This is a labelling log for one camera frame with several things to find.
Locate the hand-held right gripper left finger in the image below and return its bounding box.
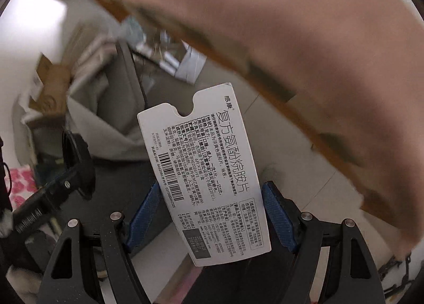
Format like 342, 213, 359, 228
38, 181, 160, 304

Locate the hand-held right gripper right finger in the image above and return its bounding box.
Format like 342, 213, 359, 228
261, 181, 383, 304

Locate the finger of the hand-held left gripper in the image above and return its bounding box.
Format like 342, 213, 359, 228
12, 132, 97, 233

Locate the white medicine box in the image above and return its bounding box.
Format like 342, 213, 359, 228
137, 82, 272, 267

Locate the pink floral cloth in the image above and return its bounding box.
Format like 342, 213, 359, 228
7, 165, 37, 207

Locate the small white paper box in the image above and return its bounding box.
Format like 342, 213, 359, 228
174, 47, 207, 84

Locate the large brown cardboard box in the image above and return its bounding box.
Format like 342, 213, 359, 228
78, 0, 424, 258

